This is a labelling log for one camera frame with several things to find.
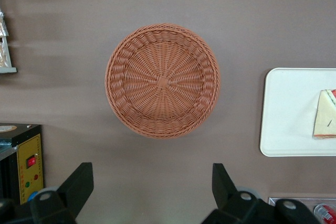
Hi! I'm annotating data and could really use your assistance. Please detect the clear acrylic bottle rack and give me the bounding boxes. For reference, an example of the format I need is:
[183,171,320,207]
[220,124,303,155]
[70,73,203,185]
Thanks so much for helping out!
[268,197,336,224]

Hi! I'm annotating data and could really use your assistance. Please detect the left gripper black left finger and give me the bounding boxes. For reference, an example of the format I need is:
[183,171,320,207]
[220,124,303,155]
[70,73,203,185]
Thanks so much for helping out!
[30,162,95,224]

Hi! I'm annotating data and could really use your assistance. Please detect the black yellow-panel food warmer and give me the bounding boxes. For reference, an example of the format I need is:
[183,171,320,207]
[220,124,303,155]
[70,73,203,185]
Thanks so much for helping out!
[0,123,44,206]

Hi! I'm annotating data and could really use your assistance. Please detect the clear bag of crackers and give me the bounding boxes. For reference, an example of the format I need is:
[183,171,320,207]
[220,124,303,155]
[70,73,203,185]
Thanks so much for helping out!
[0,8,9,37]
[0,41,8,67]

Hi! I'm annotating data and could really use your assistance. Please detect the red cola bottle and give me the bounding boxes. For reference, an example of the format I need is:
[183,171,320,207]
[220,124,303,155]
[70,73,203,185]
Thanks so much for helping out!
[313,204,336,221]

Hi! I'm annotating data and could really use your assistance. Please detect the cream plastic serving tray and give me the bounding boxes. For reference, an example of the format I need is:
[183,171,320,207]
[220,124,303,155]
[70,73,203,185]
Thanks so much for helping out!
[259,68,336,157]

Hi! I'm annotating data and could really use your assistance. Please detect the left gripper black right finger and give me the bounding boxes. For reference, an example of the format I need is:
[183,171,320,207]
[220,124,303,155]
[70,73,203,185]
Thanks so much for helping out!
[202,163,279,224]

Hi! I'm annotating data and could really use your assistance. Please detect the tray of packed snacks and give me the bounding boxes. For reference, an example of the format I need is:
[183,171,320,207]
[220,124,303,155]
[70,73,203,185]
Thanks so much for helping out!
[0,35,18,74]

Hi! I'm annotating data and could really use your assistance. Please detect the round brown wicker basket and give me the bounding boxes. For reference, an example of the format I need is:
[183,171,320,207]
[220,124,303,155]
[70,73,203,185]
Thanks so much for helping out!
[104,23,221,140]

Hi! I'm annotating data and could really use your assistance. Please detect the triangular sandwich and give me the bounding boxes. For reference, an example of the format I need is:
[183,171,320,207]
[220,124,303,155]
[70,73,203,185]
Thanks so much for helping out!
[312,89,336,138]

